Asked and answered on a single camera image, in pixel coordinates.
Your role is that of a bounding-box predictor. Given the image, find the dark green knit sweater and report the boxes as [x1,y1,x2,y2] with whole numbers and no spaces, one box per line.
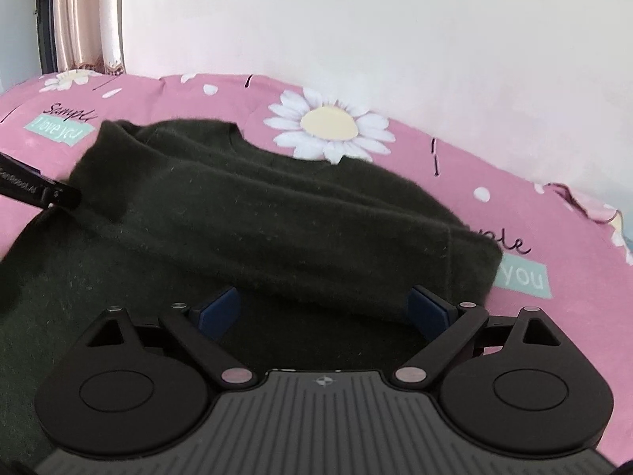
[1,120,502,464]

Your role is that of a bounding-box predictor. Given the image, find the pink daisy bed sheet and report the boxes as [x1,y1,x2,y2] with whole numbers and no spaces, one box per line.
[1,70,632,462]

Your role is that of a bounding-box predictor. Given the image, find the beige satin curtain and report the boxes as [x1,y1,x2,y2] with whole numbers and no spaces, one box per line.
[53,0,125,75]

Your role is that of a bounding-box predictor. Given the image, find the pink floral pillow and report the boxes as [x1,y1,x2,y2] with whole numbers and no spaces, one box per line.
[546,182,632,266]

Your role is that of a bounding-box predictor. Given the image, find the dark window frame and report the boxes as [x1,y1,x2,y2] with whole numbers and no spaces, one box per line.
[32,0,57,74]

